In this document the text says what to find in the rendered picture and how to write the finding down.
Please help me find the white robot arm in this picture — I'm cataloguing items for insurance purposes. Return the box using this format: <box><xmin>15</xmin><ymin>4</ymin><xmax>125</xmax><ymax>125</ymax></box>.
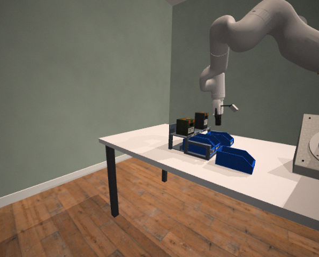
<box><xmin>199</xmin><ymin>0</ymin><xmax>319</xmax><ymax>99</ymax></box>

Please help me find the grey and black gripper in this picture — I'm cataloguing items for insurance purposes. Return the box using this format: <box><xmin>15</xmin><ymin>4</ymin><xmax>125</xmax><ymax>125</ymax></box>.
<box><xmin>212</xmin><ymin>99</ymin><xmax>224</xmax><ymax>126</ymax></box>

